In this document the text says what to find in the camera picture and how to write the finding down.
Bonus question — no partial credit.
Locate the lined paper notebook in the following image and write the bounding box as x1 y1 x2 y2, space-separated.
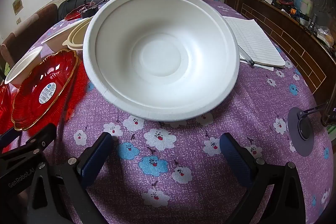
225 17 286 68

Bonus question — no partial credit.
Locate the red glass plate gold rim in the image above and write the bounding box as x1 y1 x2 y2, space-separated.
64 5 91 21
0 84 12 135
11 49 79 131

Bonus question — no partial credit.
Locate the purple floral tablecloth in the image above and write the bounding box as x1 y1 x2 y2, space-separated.
18 0 334 224

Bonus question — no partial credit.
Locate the purple phone stand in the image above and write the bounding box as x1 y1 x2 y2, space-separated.
287 102 336 157

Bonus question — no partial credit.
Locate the wooden sideboard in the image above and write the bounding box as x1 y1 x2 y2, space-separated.
235 0 336 106

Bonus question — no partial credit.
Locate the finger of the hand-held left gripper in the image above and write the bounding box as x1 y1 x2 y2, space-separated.
0 123 58 161
0 127 20 151

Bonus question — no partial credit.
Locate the black electronic device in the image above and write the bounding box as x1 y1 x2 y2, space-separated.
80 1 99 18

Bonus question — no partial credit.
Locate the small wall plaque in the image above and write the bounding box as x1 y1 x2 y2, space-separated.
12 0 23 15

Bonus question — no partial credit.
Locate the beige plastic bowl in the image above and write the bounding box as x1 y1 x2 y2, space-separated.
62 18 92 51

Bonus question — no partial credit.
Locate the grey pen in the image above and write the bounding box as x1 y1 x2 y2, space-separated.
238 46 256 66

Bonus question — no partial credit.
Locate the large white paper bowl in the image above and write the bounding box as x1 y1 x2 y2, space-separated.
82 0 240 122

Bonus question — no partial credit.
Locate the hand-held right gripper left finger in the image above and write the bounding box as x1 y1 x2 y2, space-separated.
26 132 114 224

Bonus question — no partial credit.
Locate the brown upholstered armchair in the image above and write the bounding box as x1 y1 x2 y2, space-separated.
28 3 58 38

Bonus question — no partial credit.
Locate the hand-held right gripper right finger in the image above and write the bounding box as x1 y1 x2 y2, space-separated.
219 133 306 224

